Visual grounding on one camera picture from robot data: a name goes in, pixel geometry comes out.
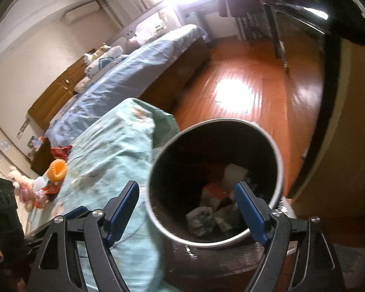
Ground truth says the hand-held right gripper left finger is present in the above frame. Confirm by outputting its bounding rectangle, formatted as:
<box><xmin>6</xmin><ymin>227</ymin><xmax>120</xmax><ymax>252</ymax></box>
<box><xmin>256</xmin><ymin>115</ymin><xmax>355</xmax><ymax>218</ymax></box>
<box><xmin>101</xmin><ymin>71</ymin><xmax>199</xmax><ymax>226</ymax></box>
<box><xmin>27</xmin><ymin>180</ymin><xmax>140</xmax><ymax>292</ymax></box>

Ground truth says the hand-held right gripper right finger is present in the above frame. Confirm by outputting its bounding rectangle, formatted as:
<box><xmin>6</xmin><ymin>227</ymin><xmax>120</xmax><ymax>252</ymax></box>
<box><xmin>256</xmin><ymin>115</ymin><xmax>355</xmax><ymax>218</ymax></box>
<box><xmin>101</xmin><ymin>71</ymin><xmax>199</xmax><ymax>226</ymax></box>
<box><xmin>234</xmin><ymin>181</ymin><xmax>347</xmax><ymax>292</ymax></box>

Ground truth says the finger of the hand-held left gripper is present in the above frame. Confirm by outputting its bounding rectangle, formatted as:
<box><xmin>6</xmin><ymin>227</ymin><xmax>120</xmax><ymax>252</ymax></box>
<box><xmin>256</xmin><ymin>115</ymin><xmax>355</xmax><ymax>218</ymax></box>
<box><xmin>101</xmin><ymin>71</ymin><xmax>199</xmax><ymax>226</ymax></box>
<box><xmin>24</xmin><ymin>206</ymin><xmax>90</xmax><ymax>244</ymax></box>

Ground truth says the orange and white plastic bag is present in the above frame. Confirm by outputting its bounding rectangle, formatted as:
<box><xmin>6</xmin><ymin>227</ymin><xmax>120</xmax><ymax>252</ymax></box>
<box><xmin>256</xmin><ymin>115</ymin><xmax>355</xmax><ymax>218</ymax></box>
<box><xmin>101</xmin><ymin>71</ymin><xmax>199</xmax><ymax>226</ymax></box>
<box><xmin>201</xmin><ymin>182</ymin><xmax>232</xmax><ymax>207</ymax></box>

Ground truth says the white tissue pack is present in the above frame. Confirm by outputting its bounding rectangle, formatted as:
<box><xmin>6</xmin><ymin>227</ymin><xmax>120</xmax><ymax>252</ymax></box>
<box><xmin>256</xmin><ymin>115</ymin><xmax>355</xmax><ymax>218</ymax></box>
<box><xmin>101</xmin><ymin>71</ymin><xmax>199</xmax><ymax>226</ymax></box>
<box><xmin>222</xmin><ymin>164</ymin><xmax>250</xmax><ymax>189</ymax></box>

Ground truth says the short orange foam net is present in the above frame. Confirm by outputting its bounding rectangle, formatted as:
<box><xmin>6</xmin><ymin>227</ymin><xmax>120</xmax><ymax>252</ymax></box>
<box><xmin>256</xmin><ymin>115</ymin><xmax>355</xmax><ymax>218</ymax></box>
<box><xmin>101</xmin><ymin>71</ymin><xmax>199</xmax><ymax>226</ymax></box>
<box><xmin>46</xmin><ymin>159</ymin><xmax>68</xmax><ymax>184</ymax></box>

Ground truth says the black bin with white rim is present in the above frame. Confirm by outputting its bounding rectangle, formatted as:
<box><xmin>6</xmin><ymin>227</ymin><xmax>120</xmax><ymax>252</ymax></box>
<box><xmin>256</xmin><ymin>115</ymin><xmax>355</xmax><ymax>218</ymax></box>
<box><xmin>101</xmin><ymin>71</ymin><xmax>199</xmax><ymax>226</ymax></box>
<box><xmin>145</xmin><ymin>118</ymin><xmax>284</xmax><ymax>248</ymax></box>

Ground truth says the blue white wrapper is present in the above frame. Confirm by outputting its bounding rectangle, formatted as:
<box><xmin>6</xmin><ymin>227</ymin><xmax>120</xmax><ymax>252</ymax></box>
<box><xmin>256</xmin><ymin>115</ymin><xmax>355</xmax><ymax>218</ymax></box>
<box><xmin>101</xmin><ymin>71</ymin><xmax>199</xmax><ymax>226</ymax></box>
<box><xmin>185</xmin><ymin>207</ymin><xmax>215</xmax><ymax>236</ymax></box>

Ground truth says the red snack packet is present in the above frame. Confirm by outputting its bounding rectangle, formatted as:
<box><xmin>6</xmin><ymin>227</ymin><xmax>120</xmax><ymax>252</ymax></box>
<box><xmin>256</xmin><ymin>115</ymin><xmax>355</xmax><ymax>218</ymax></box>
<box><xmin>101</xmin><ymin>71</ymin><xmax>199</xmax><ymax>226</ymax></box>
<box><xmin>50</xmin><ymin>146</ymin><xmax>73</xmax><ymax>160</ymax></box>

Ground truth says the cream teddy bear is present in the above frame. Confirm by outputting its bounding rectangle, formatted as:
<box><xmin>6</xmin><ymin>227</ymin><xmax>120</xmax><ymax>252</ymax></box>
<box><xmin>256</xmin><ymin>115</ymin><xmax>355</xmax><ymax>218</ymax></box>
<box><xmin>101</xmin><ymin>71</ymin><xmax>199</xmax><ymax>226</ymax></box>
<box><xmin>8</xmin><ymin>166</ymin><xmax>49</xmax><ymax>210</ymax></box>

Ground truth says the floral green tablecloth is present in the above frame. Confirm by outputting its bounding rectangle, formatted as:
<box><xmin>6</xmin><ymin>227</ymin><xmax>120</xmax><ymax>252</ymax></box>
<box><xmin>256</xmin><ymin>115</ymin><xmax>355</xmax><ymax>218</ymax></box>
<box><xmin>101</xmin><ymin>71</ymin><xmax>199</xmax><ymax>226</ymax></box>
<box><xmin>24</xmin><ymin>97</ymin><xmax>183</xmax><ymax>292</ymax></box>

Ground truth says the wooden nightstand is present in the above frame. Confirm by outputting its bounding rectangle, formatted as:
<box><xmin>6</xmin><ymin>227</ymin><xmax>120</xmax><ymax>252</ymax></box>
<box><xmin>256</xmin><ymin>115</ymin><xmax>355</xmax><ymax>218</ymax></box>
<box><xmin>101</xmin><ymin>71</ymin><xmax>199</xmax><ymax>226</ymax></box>
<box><xmin>30</xmin><ymin>137</ymin><xmax>54</xmax><ymax>175</ymax></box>

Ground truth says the small picture card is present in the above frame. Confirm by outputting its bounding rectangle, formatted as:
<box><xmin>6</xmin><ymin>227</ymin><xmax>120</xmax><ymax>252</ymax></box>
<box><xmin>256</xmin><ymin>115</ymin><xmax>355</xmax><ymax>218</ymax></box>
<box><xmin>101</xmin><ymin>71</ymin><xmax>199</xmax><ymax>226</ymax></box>
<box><xmin>27</xmin><ymin>136</ymin><xmax>45</xmax><ymax>150</ymax></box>

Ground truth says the wooden headboard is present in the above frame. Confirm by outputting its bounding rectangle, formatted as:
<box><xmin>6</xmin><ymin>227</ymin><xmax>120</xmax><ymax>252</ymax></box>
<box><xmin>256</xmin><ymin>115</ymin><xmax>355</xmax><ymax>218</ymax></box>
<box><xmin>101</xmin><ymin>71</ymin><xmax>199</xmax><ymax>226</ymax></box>
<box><xmin>27</xmin><ymin>49</ymin><xmax>98</xmax><ymax>131</ymax></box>

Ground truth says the white pillow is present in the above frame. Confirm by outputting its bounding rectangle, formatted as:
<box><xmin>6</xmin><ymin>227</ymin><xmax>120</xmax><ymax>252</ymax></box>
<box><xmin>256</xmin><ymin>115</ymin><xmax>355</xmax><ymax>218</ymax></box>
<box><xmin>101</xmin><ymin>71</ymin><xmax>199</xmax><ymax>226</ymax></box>
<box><xmin>74</xmin><ymin>76</ymin><xmax>92</xmax><ymax>93</ymax></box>

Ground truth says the bed with blue sheet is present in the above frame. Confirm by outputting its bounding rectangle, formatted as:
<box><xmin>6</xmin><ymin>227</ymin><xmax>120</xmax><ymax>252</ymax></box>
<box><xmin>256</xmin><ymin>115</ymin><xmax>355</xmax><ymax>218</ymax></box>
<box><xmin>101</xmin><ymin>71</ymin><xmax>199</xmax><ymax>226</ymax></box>
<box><xmin>46</xmin><ymin>24</ymin><xmax>212</xmax><ymax>146</ymax></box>

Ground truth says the white plush dog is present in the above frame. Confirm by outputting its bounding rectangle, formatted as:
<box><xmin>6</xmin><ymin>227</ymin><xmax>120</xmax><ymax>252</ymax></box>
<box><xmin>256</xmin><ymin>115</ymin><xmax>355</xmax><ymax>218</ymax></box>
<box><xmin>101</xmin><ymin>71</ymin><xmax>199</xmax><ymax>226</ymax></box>
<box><xmin>83</xmin><ymin>44</ymin><xmax>111</xmax><ymax>61</ymax></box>

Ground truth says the white air conditioner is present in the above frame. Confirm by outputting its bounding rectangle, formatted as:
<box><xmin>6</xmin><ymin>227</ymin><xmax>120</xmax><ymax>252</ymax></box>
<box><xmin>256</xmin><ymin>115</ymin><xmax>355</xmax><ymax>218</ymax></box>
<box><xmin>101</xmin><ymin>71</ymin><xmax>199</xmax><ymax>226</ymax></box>
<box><xmin>64</xmin><ymin>1</ymin><xmax>100</xmax><ymax>24</ymax></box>

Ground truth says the grey curtain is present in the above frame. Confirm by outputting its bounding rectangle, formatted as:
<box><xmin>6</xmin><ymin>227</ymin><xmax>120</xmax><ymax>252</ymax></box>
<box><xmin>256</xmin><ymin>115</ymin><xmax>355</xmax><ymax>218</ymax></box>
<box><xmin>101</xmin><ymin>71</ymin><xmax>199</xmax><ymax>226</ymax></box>
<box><xmin>97</xmin><ymin>0</ymin><xmax>140</xmax><ymax>28</ymax></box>

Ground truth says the grey bed guard rail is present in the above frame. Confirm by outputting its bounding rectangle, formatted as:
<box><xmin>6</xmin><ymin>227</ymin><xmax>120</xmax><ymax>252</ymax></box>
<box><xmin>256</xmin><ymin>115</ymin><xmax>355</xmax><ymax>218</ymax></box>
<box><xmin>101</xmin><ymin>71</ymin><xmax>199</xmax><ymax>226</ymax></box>
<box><xmin>116</xmin><ymin>1</ymin><xmax>183</xmax><ymax>41</ymax></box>

